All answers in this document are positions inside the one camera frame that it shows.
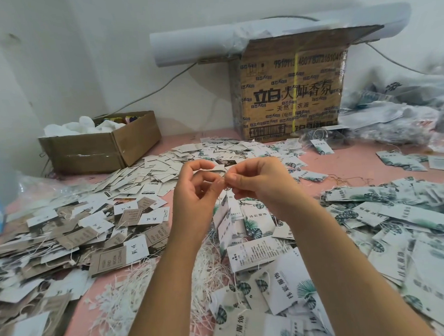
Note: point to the person's left hand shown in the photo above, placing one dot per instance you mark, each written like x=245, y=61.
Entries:
x=194, y=205

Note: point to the person's right hand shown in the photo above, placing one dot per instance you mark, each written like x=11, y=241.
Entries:
x=264, y=182

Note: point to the single white leaf print tag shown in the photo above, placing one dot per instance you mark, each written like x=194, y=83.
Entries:
x=226, y=218

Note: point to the heap of small tags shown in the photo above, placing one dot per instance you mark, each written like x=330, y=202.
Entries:
x=188, y=159

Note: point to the pile of green leaf tags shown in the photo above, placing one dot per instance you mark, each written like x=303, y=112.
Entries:
x=395, y=234

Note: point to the pile of brown white tags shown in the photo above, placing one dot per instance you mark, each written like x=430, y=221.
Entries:
x=58, y=255

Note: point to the person's left forearm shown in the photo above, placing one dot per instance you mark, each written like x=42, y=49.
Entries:
x=166, y=304

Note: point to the person's right forearm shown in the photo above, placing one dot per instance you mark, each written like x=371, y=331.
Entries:
x=356, y=278

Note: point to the large printed cardboard box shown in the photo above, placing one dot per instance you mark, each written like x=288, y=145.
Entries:
x=292, y=87

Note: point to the small open cardboard box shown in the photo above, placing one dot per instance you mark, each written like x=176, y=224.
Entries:
x=100, y=145

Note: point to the white crumpled material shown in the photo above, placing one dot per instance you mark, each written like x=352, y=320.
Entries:
x=81, y=126

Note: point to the clear plastic bag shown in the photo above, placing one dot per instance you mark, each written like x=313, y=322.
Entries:
x=39, y=186

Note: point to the white roll in plastic wrap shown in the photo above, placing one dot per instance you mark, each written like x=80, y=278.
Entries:
x=192, y=40

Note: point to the heap of clear plastic bags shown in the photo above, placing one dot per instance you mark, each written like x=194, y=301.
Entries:
x=417, y=101

